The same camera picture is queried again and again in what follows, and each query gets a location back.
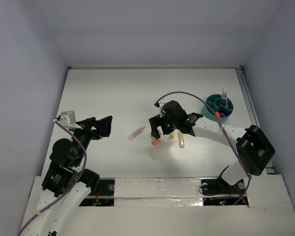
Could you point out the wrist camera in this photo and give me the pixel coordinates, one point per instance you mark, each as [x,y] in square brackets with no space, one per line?
[67,120]
[159,104]

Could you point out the purple capped black highlighter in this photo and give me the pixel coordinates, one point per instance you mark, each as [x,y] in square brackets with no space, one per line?
[224,114]

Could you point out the orange highlighter cap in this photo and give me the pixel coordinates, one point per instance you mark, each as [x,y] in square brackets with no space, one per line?
[156,142]

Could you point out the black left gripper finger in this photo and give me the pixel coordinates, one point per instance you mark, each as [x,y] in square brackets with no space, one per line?
[87,124]
[103,126]

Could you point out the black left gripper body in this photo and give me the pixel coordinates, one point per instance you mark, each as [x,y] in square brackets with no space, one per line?
[91,125]

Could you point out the clear orange highlighter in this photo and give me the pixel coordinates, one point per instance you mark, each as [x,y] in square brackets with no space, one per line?
[136,133]

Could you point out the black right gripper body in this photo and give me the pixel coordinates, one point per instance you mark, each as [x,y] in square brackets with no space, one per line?
[168,124]

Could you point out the clear spray bottle blue cap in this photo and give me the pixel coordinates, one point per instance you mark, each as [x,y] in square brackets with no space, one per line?
[223,102]

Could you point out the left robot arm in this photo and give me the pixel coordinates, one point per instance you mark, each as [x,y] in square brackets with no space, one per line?
[67,181]

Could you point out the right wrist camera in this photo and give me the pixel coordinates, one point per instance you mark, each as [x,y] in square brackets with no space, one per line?
[159,104]

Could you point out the clear uncapped yellow highlighter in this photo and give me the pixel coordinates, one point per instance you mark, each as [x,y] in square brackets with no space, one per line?
[181,140]

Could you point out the white eraser box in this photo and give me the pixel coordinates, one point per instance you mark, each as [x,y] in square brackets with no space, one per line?
[155,134]

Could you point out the teal round pen holder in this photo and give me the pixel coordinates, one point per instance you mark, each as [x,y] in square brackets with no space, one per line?
[213,105]

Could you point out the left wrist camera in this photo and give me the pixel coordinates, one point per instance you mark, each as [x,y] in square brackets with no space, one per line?
[67,120]

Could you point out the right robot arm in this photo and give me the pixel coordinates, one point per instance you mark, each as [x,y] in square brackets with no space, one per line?
[252,148]

